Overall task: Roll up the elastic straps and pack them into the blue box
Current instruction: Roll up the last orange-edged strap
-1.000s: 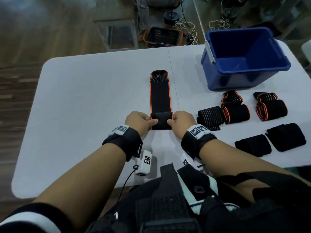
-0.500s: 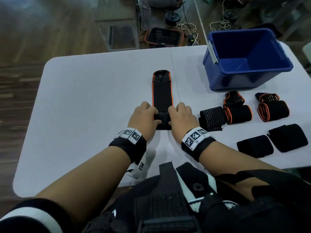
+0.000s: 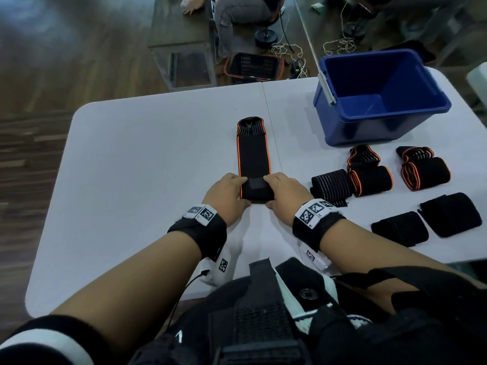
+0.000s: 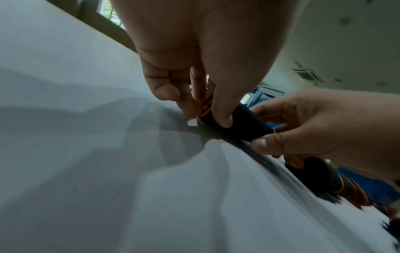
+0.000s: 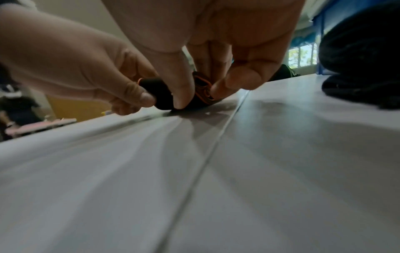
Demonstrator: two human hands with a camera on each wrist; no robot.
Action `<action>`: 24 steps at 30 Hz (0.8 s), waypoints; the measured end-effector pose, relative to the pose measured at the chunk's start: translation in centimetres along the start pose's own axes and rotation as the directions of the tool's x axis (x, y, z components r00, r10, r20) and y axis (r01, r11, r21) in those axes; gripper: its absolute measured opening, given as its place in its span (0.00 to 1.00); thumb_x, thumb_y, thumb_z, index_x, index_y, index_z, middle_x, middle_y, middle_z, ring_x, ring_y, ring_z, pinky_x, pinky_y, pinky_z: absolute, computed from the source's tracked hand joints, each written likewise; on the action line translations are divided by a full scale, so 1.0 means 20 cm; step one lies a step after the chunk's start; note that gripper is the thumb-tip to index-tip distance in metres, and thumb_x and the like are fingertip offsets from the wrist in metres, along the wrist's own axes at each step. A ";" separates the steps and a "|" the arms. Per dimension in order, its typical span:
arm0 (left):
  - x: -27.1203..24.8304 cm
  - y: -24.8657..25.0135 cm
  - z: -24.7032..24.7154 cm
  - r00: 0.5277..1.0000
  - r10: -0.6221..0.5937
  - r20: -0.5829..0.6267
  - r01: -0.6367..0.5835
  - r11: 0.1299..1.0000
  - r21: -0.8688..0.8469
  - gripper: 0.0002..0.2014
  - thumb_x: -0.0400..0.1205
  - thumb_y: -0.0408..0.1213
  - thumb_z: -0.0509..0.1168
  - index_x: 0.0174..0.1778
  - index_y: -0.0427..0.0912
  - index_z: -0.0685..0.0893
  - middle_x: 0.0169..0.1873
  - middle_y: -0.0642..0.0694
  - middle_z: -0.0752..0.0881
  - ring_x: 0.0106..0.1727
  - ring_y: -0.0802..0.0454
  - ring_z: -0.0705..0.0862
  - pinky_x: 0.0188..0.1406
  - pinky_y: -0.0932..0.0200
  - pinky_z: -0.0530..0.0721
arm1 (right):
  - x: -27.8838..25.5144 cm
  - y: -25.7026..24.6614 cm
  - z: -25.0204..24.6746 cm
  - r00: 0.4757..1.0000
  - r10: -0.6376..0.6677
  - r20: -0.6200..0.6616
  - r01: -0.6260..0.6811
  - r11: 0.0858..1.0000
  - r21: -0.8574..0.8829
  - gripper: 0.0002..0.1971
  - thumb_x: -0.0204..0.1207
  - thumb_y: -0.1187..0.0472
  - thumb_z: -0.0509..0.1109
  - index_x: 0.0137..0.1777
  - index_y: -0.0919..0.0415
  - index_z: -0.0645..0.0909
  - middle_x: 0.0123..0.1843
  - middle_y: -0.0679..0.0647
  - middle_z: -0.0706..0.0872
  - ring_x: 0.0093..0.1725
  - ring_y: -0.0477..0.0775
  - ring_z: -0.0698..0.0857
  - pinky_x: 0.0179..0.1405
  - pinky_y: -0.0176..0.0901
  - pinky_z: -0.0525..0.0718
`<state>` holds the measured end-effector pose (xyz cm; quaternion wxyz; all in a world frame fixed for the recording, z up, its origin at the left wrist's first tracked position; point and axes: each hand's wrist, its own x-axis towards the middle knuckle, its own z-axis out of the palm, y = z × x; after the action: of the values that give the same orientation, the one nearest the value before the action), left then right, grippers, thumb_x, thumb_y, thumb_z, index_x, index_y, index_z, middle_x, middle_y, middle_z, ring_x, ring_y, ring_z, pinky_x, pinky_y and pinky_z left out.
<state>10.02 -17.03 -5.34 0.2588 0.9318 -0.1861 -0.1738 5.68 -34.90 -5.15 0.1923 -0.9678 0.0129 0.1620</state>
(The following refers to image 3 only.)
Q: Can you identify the person's right hand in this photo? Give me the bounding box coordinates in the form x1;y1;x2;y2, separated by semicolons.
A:
263;172;315;228

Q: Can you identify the person's left hand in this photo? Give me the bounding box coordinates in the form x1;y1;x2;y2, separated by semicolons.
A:
202;172;252;228

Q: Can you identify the blue plastic bin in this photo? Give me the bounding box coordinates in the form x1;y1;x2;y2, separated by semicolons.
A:
313;48;453;147

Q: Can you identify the person's right forearm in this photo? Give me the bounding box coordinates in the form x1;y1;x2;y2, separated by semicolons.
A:
319;218;487;316

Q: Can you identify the person's left forearm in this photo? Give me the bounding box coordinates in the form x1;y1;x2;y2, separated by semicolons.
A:
51;231;202;358

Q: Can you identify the person's black chest harness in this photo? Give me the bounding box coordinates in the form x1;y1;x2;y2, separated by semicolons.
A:
129;257;487;365

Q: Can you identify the person's black white sleeve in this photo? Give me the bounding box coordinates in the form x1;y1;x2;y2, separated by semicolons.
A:
0;314;115;365

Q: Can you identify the black wristband with white markers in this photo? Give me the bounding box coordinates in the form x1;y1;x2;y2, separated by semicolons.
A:
292;198;346;252
167;204;228;262

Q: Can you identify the black basket orange rim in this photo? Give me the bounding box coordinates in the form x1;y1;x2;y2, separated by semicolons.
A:
223;53;286;85

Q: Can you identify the red-seat stool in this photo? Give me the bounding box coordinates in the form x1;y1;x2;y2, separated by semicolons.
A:
254;0;286;50

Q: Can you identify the low wooden table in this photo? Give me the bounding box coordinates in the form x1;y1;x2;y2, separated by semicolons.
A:
147;0;218;92

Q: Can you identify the teal rolled mat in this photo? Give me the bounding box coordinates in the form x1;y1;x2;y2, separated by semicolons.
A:
448;262;481;274

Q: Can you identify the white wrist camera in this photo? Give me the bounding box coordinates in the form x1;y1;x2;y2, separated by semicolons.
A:
298;241;334;272
201;239;242;287

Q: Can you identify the thin black camera cable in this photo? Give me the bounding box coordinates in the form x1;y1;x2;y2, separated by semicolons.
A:
167;269;211;331

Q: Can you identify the white cord coil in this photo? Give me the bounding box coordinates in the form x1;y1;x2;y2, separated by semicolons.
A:
270;41;308;79

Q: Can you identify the large wall mirror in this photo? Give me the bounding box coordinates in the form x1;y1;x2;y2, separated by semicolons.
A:
295;0;487;111

